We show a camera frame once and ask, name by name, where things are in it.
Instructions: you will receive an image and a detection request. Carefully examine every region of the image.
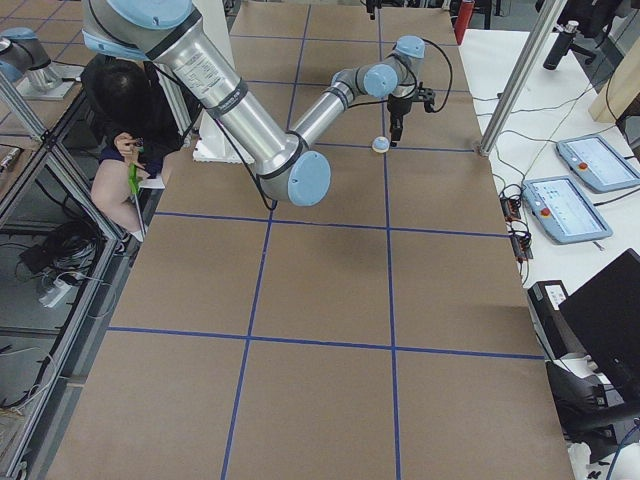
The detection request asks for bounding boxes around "black water bottle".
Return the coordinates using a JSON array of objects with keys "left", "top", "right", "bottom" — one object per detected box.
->
[{"left": 543, "top": 20, "right": 579, "bottom": 70}]

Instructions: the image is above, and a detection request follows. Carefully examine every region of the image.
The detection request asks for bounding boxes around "green handled tool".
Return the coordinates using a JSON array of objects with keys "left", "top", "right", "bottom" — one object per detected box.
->
[{"left": 128, "top": 163, "right": 147, "bottom": 241}]

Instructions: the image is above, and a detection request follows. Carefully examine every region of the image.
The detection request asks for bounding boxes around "near blue teach pendant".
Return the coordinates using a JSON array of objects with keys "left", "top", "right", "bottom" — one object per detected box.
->
[{"left": 522, "top": 176, "right": 613, "bottom": 244}]

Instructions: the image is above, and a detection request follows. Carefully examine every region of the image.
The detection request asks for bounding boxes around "white power strip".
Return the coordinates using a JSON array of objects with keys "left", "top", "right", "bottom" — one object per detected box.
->
[{"left": 39, "top": 279, "right": 71, "bottom": 308}]

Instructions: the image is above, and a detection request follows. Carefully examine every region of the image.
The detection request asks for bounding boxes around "aluminium frame post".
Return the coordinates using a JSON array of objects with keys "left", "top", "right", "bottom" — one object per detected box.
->
[{"left": 477, "top": 0, "right": 566, "bottom": 157}]

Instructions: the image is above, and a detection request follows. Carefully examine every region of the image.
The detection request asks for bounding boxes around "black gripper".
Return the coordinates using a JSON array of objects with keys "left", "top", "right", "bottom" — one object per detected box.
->
[{"left": 366, "top": 0, "right": 413, "bottom": 146}]

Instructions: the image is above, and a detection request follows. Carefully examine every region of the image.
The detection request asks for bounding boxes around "blue teach pendant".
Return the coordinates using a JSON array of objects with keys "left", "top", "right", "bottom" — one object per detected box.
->
[
  {"left": 556, "top": 134, "right": 639, "bottom": 193},
  {"left": 522, "top": 176, "right": 613, "bottom": 244}
]

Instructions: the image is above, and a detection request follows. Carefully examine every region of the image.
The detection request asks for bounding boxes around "blue bell with cream button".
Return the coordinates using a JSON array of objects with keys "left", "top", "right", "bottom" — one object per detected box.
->
[{"left": 371, "top": 136, "right": 390, "bottom": 153}]

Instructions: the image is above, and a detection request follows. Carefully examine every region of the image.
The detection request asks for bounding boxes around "red cylinder tube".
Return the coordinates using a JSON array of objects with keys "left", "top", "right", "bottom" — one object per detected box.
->
[{"left": 454, "top": 0, "right": 475, "bottom": 45}]

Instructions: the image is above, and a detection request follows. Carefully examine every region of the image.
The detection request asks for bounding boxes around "black monitor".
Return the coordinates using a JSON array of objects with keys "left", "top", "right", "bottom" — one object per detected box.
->
[{"left": 560, "top": 248, "right": 639, "bottom": 401}]

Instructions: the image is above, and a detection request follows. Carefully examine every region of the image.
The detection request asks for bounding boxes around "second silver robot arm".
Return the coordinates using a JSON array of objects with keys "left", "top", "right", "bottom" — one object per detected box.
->
[{"left": 1, "top": 27, "right": 61, "bottom": 93}]

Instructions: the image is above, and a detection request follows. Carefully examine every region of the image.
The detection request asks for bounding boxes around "far blue teach pendant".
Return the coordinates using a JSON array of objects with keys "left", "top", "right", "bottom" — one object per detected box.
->
[{"left": 556, "top": 134, "right": 639, "bottom": 193}]

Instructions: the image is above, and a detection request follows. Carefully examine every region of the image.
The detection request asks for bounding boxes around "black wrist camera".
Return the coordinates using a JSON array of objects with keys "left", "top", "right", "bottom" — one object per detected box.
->
[{"left": 413, "top": 84, "right": 436, "bottom": 113}]

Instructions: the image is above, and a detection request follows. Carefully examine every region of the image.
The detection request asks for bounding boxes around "person in black shirt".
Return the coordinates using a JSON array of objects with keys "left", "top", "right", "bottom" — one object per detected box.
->
[{"left": 81, "top": 55, "right": 183, "bottom": 242}]

